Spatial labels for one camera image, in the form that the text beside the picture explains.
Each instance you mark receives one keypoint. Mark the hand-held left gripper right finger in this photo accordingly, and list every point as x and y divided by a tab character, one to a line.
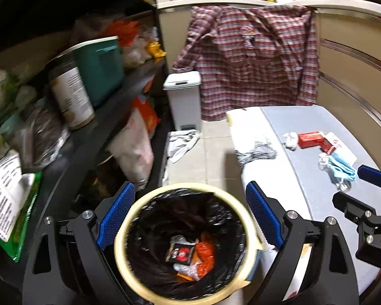
262	216

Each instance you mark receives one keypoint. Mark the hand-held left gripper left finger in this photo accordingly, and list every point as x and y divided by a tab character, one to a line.
117	219

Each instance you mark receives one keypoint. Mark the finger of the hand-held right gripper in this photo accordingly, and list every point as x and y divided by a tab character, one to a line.
352	205
371	174

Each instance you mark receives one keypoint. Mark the blue face mask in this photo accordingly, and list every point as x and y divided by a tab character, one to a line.
341	168

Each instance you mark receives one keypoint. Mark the yellow-rimmed bin with black liner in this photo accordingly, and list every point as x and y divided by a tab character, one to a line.
127	260

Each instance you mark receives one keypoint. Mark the red plastic bag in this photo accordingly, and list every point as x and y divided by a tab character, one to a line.
204	254

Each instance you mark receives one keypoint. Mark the black and red packet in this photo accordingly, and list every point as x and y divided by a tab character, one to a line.
179	252

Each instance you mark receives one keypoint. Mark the orange snack packet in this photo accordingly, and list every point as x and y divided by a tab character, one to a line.
182	278

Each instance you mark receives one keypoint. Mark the clear plastic wrapper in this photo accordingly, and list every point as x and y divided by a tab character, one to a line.
190	270

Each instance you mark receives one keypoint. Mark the white and red carton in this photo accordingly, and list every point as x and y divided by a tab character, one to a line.
331	143

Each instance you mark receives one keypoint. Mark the black and white checked cloth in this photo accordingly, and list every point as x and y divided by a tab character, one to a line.
257	152

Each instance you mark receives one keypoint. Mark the white and pink sack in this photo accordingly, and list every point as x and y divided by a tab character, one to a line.
131	154

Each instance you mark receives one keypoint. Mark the red cardboard box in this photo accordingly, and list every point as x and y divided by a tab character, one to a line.
311	139

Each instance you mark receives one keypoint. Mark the crumpled white tissue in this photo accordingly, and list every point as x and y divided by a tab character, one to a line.
290	139

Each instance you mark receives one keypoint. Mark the black metal shelf rack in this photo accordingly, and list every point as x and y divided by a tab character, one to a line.
92	133

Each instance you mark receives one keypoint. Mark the grey and white floor rag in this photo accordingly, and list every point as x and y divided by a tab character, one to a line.
182	144

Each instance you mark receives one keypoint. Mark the green food packet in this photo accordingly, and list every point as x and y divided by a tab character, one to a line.
16	209

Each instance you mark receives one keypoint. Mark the orange printed sack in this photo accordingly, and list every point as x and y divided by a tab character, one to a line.
146	116

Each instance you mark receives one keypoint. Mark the dark bag of dried goods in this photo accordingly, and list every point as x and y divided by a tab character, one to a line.
47	136

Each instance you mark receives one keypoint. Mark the labelled jar with dark lid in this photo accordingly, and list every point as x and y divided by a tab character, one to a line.
72	98

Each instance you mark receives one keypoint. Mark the white pedal bin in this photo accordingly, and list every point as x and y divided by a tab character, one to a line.
182	100

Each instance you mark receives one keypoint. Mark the teal storage box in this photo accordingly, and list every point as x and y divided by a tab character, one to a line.
98	70

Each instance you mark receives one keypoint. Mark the red plaid shirt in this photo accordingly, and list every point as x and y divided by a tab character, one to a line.
250	63

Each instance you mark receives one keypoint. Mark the yellow small packet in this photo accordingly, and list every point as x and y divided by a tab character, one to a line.
154	50

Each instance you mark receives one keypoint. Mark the orange plastic bag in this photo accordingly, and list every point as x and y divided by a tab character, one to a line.
123	31

